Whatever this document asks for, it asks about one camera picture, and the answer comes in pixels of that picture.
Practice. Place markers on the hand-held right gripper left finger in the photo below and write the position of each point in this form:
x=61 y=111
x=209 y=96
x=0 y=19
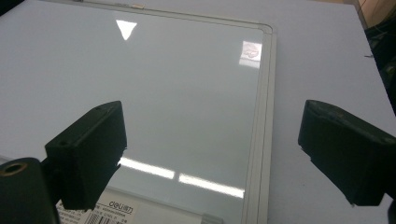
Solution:
x=90 y=155

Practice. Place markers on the silver-framed whiteboard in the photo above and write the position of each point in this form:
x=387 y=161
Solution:
x=186 y=102

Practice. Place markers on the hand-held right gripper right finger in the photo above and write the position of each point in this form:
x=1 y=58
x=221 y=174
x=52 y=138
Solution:
x=348 y=155

